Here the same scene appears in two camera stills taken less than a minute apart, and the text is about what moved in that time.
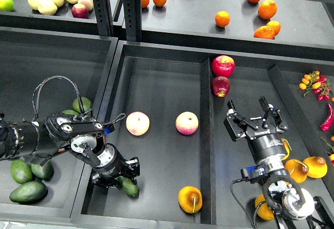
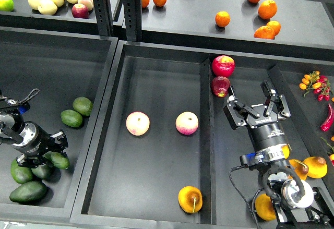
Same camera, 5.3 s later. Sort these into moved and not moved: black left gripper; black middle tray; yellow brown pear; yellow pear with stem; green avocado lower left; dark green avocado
Moved: black left gripper; dark green avocado
Not moved: green avocado lower left; yellow brown pear; black middle tray; yellow pear with stem
